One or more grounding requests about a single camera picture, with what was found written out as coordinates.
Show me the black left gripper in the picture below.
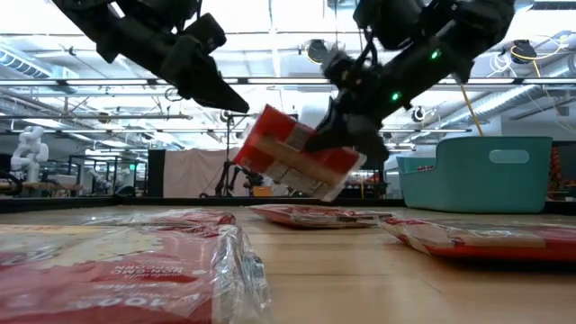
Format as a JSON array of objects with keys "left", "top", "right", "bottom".
[{"left": 161, "top": 38, "right": 250, "bottom": 113}]

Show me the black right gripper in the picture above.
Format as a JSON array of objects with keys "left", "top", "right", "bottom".
[{"left": 304, "top": 76, "right": 406, "bottom": 168}]

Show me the black equipment cart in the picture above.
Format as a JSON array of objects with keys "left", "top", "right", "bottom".
[{"left": 327, "top": 179, "right": 388, "bottom": 200}]

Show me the beige curtain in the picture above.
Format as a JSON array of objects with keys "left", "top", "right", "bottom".
[{"left": 162, "top": 147, "right": 254, "bottom": 199}]

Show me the person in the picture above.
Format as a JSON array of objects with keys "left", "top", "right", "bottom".
[{"left": 260, "top": 175, "right": 292, "bottom": 198}]

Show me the black upright panel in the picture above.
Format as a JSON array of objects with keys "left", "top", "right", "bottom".
[{"left": 147, "top": 148, "right": 167, "bottom": 198}]

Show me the teal plastic basket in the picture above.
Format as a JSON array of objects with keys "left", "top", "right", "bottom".
[{"left": 395, "top": 136, "right": 554, "bottom": 214}]

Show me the white humanoid robot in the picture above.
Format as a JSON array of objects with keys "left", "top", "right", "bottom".
[{"left": 9, "top": 125, "right": 50, "bottom": 184}]

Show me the shelf with red items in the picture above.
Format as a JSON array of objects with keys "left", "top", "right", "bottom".
[{"left": 549, "top": 146, "right": 566, "bottom": 190}]

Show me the black cable loop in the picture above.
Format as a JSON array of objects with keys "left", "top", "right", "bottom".
[{"left": 164, "top": 86, "right": 186, "bottom": 103}]

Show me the black camera stand frame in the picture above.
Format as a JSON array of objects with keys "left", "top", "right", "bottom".
[{"left": 223, "top": 112, "right": 253, "bottom": 199}]

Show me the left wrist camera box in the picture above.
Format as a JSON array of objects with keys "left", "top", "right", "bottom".
[{"left": 184, "top": 12, "right": 228, "bottom": 55}]

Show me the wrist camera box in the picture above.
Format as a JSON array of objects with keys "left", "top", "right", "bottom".
[
  {"left": 184, "top": 12, "right": 228, "bottom": 55},
  {"left": 319, "top": 48, "right": 361, "bottom": 89}
]

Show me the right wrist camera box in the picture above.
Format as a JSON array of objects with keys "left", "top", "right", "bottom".
[{"left": 319, "top": 48, "right": 361, "bottom": 89}]

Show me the yellow hanging cable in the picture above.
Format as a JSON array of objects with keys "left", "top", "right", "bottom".
[{"left": 458, "top": 83, "right": 486, "bottom": 137}]

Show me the silver ventilation duct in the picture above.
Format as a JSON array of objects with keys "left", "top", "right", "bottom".
[{"left": 443, "top": 53, "right": 576, "bottom": 131}]

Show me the black table edge rail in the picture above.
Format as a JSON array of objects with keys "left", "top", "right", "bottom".
[{"left": 0, "top": 195, "right": 576, "bottom": 215}]

